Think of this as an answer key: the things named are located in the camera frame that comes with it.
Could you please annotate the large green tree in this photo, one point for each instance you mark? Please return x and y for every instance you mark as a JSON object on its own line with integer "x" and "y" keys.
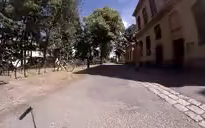
{"x": 101, "y": 31}

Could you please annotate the grey asphalt path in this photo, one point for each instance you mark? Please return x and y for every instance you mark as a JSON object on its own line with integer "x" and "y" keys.
{"x": 103, "y": 100}

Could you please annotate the bare dirt ground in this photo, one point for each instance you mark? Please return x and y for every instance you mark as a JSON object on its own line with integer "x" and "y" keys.
{"x": 26, "y": 81}

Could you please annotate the tan stone building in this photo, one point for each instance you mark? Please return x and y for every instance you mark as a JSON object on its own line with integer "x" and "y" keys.
{"x": 176, "y": 30}

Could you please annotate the row of trees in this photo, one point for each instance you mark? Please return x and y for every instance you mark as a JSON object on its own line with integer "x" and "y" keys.
{"x": 26, "y": 30}

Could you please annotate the robot's own part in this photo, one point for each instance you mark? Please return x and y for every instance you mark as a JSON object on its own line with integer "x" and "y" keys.
{"x": 26, "y": 113}

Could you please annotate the pale cobblestone strip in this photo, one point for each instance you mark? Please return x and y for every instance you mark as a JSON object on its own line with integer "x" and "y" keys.
{"x": 186, "y": 104}

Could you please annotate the grey pavement beside building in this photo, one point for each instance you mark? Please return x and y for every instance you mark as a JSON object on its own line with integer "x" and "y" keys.
{"x": 193, "y": 87}

